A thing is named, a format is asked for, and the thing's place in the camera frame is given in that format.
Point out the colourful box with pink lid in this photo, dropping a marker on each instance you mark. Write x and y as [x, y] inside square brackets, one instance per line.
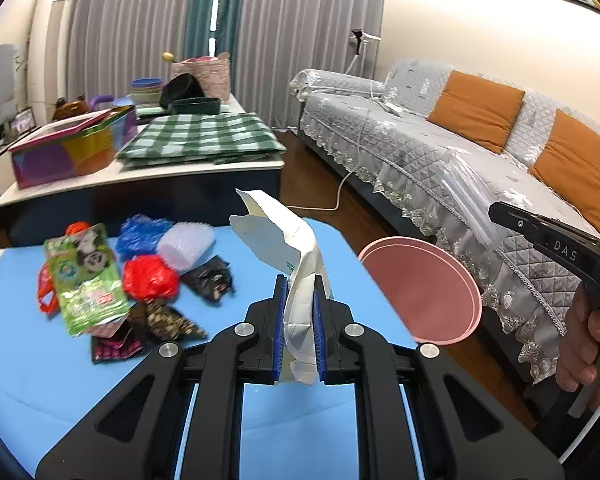
[55, 160]

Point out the grey quilted sofa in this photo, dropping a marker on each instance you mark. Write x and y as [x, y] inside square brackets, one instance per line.
[380, 145]

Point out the crumpled red plastic bag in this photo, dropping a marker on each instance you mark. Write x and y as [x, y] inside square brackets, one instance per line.
[150, 277]

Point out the brown round pot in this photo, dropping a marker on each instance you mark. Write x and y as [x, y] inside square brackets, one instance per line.
[71, 109]

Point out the yellow flower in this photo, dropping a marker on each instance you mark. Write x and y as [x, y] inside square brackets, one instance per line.
[168, 56]

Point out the white-topped coffee table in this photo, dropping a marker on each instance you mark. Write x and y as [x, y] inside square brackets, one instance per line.
[55, 187]

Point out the teal curtain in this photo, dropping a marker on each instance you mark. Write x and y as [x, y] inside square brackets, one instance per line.
[215, 5]

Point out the black snack wrapper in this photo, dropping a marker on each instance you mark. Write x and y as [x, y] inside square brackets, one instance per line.
[207, 280]

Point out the green checked cloth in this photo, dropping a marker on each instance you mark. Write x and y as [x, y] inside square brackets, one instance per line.
[200, 135]

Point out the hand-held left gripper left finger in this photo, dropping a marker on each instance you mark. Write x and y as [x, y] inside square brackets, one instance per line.
[280, 330]

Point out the stack of coloured plastic bowls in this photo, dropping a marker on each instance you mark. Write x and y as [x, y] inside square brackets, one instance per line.
[146, 91]

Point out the pink and black wrapper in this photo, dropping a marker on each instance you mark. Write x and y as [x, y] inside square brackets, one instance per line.
[115, 347]

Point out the clear bubble wrap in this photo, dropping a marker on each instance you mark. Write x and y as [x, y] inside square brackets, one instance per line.
[185, 247]

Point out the green snack packet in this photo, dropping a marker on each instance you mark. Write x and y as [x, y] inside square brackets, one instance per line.
[85, 285]

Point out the pink round bin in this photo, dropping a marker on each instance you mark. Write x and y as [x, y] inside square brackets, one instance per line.
[420, 290]

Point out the pink basket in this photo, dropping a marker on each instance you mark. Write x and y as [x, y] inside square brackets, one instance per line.
[212, 77]

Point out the black hat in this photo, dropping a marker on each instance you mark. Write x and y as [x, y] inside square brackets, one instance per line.
[182, 90]

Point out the clear plastic bags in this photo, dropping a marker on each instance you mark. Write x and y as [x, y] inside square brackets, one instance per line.
[467, 195]

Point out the small picture frame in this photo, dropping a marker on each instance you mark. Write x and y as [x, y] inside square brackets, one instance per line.
[24, 122]

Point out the person's right hand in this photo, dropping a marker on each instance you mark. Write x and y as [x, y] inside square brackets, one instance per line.
[572, 340]

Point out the white charger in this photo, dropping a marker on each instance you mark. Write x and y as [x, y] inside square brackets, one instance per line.
[394, 109]

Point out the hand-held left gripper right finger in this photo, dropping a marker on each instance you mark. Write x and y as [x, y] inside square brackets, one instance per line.
[318, 330]

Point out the blue table mat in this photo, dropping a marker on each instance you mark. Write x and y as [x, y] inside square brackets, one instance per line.
[30, 370]

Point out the orange cushion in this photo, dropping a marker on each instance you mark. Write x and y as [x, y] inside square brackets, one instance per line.
[475, 110]
[572, 170]

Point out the dark green round container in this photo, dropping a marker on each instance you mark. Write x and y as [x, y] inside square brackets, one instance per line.
[195, 106]

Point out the blue plastic bag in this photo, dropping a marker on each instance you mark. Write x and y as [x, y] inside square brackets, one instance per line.
[140, 237]

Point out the grey curtain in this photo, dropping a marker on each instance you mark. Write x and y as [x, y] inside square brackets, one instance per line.
[305, 20]
[130, 25]

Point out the white paper bag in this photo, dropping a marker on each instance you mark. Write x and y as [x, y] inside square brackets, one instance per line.
[280, 240]

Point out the white standing air conditioner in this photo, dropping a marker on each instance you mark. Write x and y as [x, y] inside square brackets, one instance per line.
[55, 35]

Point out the brown patterned wrapper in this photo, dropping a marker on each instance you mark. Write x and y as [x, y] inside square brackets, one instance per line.
[172, 322]

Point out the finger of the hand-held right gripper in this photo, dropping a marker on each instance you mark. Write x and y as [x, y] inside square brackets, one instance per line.
[555, 247]

